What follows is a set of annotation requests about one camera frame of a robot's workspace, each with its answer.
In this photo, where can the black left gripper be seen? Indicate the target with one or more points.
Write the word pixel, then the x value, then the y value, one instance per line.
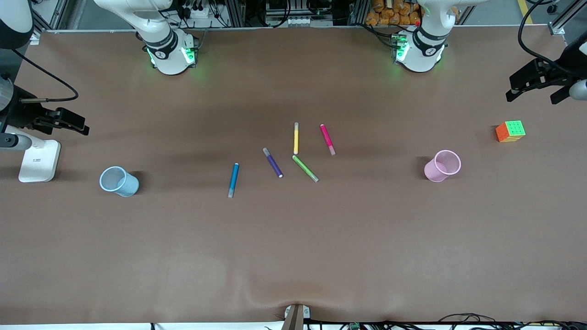
pixel 565 70

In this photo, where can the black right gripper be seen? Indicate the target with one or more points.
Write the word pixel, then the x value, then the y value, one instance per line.
pixel 21 115

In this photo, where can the blue marker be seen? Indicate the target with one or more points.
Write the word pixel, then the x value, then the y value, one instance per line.
pixel 234 179

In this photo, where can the pink marker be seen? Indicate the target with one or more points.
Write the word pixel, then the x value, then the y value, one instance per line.
pixel 326 136

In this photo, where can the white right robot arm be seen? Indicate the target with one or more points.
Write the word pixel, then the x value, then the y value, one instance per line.
pixel 167 59

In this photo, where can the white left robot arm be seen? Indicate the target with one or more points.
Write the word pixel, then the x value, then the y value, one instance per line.
pixel 424 55

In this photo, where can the white rectangular stand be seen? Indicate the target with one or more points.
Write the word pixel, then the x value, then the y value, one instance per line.
pixel 39 162

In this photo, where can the colourful puzzle cube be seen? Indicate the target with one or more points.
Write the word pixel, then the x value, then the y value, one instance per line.
pixel 513 129

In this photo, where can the black caster wheel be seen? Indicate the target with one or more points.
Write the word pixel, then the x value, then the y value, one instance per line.
pixel 552 8

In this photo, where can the light blue mesh cup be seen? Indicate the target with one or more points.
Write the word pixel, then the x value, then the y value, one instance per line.
pixel 126 185

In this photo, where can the pink mesh cup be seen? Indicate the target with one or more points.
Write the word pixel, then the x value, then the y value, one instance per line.
pixel 433 172

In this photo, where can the bag of orange items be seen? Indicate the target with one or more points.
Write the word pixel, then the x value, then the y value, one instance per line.
pixel 390 13

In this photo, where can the white power strip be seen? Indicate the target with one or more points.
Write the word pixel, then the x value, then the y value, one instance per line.
pixel 202 13

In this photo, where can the purple marker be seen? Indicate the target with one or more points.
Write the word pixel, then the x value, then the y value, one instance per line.
pixel 273 164

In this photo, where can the yellow marker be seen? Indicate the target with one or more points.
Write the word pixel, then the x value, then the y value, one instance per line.
pixel 296 140

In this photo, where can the white terminal block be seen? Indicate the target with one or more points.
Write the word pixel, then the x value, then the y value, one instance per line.
pixel 299 21

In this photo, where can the green marker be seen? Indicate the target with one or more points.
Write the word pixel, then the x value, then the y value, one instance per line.
pixel 304 167

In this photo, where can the aluminium frame profile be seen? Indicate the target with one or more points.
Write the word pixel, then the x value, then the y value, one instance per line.
pixel 557 28
pixel 50 16

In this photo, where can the metal bracket with brown post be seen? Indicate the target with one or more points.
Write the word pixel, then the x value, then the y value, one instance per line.
pixel 293 318

